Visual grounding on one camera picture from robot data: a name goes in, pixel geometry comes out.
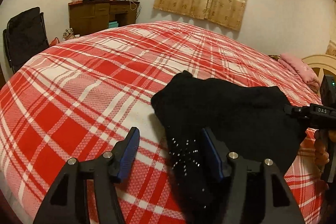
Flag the cream wooden headboard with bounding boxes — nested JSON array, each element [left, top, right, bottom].
[[302, 54, 336, 92]]

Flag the person's right hand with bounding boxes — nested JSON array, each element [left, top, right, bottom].
[[314, 130, 333, 174]]

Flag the black pants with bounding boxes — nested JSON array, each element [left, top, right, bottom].
[[151, 71, 306, 223]]

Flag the red plastic bag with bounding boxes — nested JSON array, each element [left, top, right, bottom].
[[50, 38, 60, 47]]

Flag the teal box under desk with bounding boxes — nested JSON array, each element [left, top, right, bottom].
[[108, 21, 118, 28]]

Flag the black folding chair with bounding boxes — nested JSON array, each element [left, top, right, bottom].
[[3, 7, 50, 73]]

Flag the red white plaid bedspread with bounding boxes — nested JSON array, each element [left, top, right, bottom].
[[1, 21, 320, 223]]

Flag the floral patterned bag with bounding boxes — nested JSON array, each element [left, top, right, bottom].
[[63, 28, 75, 41]]

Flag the pink folded blanket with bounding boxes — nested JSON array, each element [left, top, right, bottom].
[[278, 53, 321, 93]]

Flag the gold padded cushion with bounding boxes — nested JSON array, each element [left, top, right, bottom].
[[326, 41, 336, 57]]

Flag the dark wooden desk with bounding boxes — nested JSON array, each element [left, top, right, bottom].
[[68, 0, 140, 36]]

